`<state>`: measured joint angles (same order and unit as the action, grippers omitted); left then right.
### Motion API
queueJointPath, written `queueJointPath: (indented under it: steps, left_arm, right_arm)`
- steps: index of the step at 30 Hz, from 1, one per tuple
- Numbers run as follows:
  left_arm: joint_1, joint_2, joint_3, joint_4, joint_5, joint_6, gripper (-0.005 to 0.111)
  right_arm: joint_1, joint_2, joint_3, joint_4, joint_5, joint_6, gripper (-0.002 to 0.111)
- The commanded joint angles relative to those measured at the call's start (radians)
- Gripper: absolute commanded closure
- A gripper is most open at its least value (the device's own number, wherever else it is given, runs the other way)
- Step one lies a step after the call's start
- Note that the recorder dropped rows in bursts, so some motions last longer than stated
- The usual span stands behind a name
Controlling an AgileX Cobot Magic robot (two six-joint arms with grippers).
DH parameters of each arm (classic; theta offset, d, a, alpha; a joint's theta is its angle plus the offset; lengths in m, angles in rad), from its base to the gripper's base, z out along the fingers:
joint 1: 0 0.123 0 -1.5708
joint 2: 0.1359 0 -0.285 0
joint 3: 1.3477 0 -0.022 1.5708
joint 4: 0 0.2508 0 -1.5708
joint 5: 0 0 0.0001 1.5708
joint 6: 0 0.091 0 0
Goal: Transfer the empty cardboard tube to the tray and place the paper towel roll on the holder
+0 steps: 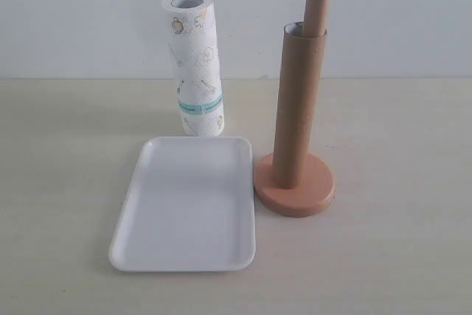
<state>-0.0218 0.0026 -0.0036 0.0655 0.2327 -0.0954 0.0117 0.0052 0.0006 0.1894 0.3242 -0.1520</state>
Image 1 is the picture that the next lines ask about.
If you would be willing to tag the brown cardboard tube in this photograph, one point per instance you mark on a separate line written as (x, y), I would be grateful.
(300, 72)

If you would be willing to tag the wooden paper towel holder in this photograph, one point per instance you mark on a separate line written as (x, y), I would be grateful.
(317, 187)

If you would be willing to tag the patterned white paper towel roll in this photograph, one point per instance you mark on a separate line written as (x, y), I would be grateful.
(193, 45)

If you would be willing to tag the white rectangular tray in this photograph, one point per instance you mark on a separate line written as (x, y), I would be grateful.
(189, 207)

